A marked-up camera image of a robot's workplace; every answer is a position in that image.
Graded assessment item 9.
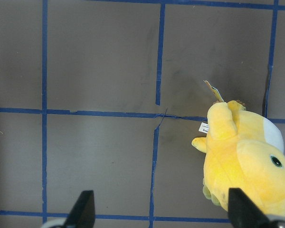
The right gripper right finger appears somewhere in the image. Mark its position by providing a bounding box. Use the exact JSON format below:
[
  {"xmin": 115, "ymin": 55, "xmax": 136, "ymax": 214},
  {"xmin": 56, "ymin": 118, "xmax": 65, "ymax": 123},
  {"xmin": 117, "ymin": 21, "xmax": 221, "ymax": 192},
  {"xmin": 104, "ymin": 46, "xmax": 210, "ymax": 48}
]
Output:
[{"xmin": 228, "ymin": 188, "xmax": 270, "ymax": 228}]

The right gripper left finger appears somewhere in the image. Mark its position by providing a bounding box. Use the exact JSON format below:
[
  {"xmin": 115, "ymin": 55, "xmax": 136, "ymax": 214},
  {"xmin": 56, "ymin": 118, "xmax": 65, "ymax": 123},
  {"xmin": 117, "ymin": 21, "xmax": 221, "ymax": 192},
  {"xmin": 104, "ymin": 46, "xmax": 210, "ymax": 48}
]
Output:
[{"xmin": 64, "ymin": 190, "xmax": 95, "ymax": 228}]

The yellow plush toy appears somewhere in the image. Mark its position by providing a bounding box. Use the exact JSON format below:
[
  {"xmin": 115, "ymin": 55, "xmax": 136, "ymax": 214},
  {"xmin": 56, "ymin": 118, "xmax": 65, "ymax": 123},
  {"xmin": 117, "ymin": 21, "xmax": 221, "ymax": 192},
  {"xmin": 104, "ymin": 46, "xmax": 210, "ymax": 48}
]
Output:
[{"xmin": 192, "ymin": 87, "xmax": 285, "ymax": 216}]

